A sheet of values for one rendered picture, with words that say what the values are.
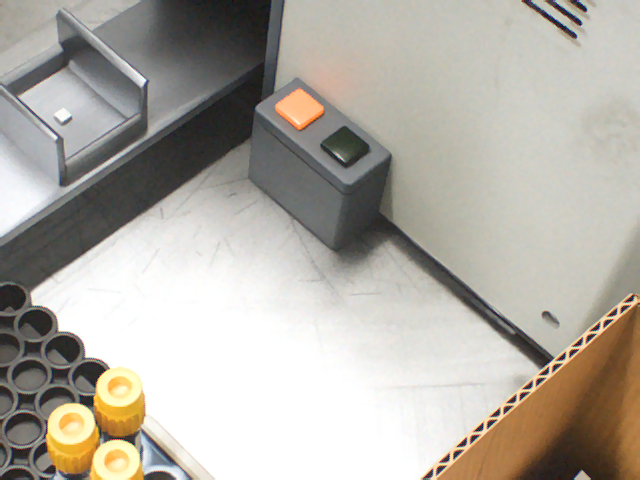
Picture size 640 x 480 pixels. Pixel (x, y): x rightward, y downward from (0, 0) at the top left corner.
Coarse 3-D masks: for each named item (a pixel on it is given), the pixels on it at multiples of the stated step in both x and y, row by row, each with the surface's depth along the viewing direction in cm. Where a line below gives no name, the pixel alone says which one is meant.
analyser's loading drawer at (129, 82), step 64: (192, 0) 65; (256, 0) 65; (64, 64) 61; (128, 64) 58; (192, 64) 62; (256, 64) 63; (0, 128) 59; (64, 128) 59; (128, 128) 59; (0, 192) 57; (64, 192) 57
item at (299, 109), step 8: (288, 96) 60; (296, 96) 60; (304, 96) 60; (280, 104) 60; (288, 104) 60; (296, 104) 60; (304, 104) 60; (312, 104) 60; (280, 112) 59; (288, 112) 59; (296, 112) 59; (304, 112) 59; (312, 112) 59; (320, 112) 60; (288, 120) 59; (296, 120) 59; (304, 120) 59; (312, 120) 59
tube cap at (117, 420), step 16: (112, 368) 44; (112, 384) 44; (128, 384) 44; (96, 400) 44; (112, 400) 43; (128, 400) 43; (144, 400) 44; (96, 416) 45; (112, 416) 44; (128, 416) 44; (144, 416) 45; (112, 432) 45; (128, 432) 45
